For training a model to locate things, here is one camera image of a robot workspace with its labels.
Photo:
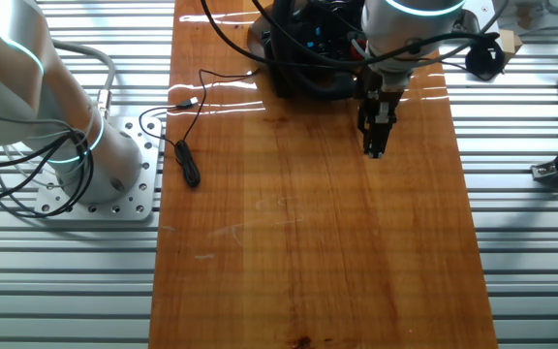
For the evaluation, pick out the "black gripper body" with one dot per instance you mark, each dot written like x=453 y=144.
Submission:
x=381 y=104

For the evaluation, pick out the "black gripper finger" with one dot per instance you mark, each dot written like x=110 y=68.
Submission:
x=381 y=138
x=366 y=136

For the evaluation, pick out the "black steering wheel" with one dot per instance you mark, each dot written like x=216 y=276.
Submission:
x=318 y=89

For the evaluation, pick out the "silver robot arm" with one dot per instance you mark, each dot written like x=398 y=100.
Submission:
x=104 y=160

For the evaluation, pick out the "black wheel base housing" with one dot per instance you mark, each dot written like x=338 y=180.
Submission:
x=258 y=39

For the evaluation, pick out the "wooden board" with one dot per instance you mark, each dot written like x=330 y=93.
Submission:
x=308 y=266

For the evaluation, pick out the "small wooden block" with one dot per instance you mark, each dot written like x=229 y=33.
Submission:
x=511 y=41

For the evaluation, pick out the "silver robot mounting plate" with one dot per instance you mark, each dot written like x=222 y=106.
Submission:
x=150 y=194

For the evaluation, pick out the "grey conduit with connector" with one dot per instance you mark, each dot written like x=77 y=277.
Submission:
x=104 y=102

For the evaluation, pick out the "small aluminium bracket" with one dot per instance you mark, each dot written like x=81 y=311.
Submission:
x=543 y=170

